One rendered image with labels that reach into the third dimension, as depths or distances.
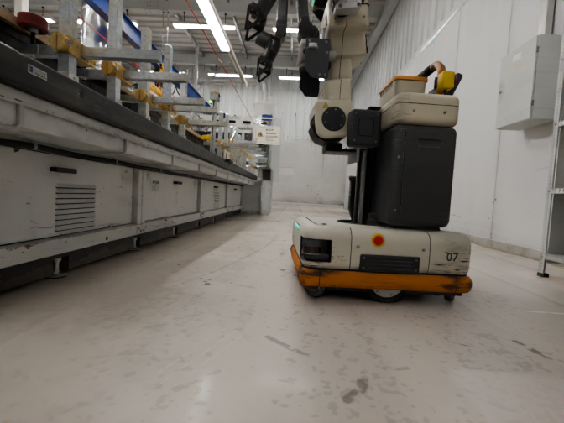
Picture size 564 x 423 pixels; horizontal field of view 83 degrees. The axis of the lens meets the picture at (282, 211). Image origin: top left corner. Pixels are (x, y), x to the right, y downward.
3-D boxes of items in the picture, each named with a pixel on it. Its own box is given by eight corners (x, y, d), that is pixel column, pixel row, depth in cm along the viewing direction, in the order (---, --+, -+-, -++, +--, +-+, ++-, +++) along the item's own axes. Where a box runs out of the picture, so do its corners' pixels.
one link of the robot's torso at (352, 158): (359, 165, 156) (362, 114, 155) (379, 159, 128) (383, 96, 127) (305, 162, 155) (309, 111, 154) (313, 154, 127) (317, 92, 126)
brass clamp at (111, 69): (133, 86, 131) (133, 74, 131) (115, 74, 118) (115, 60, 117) (118, 86, 131) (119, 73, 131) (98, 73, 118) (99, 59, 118)
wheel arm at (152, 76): (188, 86, 127) (188, 75, 127) (185, 82, 124) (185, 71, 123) (81, 80, 129) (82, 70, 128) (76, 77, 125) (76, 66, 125)
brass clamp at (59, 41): (95, 67, 106) (96, 52, 106) (66, 49, 93) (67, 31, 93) (77, 66, 107) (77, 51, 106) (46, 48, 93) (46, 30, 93)
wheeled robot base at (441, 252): (404, 263, 184) (408, 220, 183) (475, 300, 120) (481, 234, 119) (289, 257, 181) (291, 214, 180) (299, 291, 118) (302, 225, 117)
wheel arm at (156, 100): (205, 108, 152) (206, 99, 152) (203, 106, 149) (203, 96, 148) (116, 104, 154) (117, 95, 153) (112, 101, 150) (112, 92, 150)
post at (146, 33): (148, 134, 150) (152, 30, 147) (144, 133, 146) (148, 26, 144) (141, 134, 150) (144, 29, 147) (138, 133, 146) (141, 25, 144)
